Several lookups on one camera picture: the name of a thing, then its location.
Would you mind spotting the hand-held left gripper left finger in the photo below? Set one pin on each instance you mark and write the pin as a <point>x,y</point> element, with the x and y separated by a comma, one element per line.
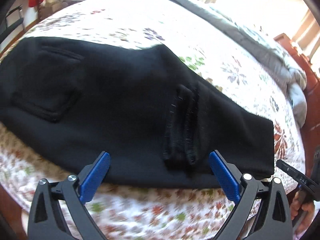
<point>96,177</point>

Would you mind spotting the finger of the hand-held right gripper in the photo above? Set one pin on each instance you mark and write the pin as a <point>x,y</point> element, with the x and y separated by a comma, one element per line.
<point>291,172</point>

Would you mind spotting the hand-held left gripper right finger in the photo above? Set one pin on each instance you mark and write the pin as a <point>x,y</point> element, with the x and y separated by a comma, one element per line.
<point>223,177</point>

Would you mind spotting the black pants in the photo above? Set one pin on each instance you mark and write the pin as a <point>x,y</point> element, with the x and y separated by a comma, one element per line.
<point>125,105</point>

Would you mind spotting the person's right hand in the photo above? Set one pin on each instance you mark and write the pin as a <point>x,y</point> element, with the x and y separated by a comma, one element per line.
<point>308,211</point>

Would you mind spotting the wooden headboard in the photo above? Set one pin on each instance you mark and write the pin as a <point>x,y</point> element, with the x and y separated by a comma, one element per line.
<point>310,85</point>

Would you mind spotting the grey comforter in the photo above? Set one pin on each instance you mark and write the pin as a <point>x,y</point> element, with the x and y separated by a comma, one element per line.
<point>225,22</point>

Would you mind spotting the bright window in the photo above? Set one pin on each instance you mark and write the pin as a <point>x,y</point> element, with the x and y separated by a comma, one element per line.
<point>262,2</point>

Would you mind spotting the floral quilted bedspread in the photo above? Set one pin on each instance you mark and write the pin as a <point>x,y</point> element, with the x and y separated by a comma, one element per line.
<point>150,12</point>

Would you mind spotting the black chair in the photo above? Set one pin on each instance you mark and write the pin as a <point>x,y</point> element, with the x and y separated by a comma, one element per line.
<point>12,25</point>

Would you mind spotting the beige box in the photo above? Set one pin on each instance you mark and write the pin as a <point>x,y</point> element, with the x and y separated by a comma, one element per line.
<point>52,8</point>

